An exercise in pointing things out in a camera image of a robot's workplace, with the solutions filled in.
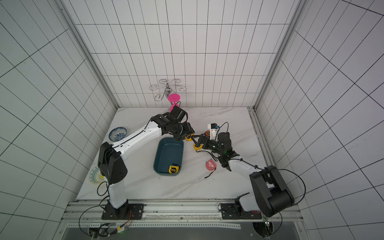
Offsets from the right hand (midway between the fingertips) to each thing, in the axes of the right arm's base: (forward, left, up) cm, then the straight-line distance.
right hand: (190, 139), depth 82 cm
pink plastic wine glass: (+20, +11, +13) cm, 26 cm away
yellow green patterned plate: (-19, +54, -13) cm, 58 cm away
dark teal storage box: (0, +15, -15) cm, 22 cm away
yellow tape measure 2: (-1, 0, +1) cm, 1 cm away
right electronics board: (-37, -39, -19) cm, 57 cm away
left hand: (+1, 0, +1) cm, 1 cm away
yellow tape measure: (-13, +9, -14) cm, 21 cm away
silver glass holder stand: (+30, +16, +13) cm, 36 cm away
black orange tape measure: (+14, -10, -13) cm, 22 cm away
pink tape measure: (-8, -12, -15) cm, 21 cm away
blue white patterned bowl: (+10, +52, -13) cm, 55 cm away
